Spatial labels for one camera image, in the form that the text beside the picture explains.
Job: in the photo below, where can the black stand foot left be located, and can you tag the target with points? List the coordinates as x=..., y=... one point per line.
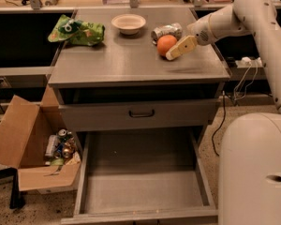
x=16, y=197

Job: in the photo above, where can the orange fruit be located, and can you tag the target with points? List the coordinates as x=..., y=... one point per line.
x=165, y=43

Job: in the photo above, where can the crushed silver soda can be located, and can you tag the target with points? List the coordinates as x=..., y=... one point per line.
x=174, y=29

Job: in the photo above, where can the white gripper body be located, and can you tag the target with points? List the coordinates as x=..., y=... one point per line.
x=200, y=32

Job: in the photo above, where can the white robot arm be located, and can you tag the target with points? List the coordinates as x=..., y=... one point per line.
x=249, y=177

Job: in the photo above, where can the open grey drawer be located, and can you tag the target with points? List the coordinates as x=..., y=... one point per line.
x=142, y=177

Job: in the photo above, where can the black power adapter with cable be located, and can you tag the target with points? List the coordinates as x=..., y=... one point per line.
x=221, y=123

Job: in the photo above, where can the white paper bowl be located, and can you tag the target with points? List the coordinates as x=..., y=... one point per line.
x=128, y=24

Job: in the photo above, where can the grey drawer cabinet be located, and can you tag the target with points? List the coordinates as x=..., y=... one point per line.
x=129, y=69

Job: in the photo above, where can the white power strip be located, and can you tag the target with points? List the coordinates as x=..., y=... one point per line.
x=247, y=62

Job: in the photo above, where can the closed grey drawer with handle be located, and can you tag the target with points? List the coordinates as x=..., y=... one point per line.
x=135, y=115

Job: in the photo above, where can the green chip bag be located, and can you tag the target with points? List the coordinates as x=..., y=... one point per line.
x=77, y=32

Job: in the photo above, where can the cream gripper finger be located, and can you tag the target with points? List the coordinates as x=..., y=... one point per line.
x=184, y=45

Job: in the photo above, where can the cardboard box of trash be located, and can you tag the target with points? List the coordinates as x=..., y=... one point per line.
x=25, y=130

